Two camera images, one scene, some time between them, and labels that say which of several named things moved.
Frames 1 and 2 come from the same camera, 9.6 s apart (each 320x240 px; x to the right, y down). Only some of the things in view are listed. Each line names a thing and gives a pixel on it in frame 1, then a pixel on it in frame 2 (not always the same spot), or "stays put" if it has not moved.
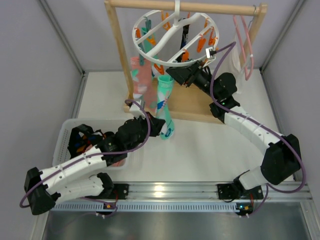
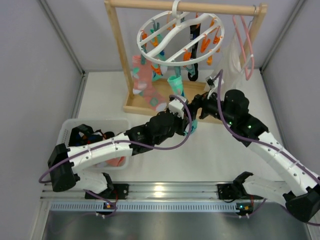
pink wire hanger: [248, 38] stays put
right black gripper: [187, 74] -> [200, 104]
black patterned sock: [184, 38] -> [194, 30]
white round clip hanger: [174, 39] stays put
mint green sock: [164, 87] -> [176, 81]
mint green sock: [147, 45] -> [156, 42]
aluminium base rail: [276, 190] stays put
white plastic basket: [102, 125] stays put
